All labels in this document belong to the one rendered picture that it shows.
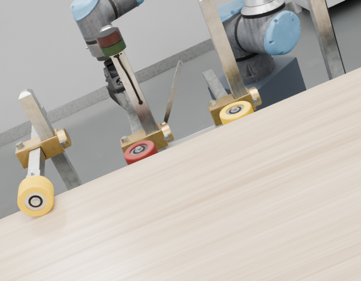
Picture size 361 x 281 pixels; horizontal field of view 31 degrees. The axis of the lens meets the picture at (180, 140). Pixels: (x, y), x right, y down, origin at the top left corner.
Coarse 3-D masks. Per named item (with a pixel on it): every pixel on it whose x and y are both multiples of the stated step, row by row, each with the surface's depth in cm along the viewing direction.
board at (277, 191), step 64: (256, 128) 147; (320, 128) 137; (64, 192) 154; (128, 192) 144; (192, 192) 134; (256, 192) 126; (320, 192) 119; (0, 256) 140; (64, 256) 131; (128, 256) 123; (192, 256) 116; (256, 256) 110; (320, 256) 104
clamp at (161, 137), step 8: (160, 128) 172; (168, 128) 172; (128, 136) 175; (136, 136) 173; (144, 136) 171; (152, 136) 171; (160, 136) 171; (168, 136) 171; (128, 144) 171; (160, 144) 172; (168, 144) 173
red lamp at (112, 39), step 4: (116, 32) 153; (120, 32) 155; (96, 36) 156; (108, 36) 152; (112, 36) 153; (116, 36) 153; (120, 36) 154; (100, 40) 153; (104, 40) 153; (108, 40) 153; (112, 40) 153; (116, 40) 153; (100, 44) 154; (104, 44) 153; (108, 44) 153; (112, 44) 153
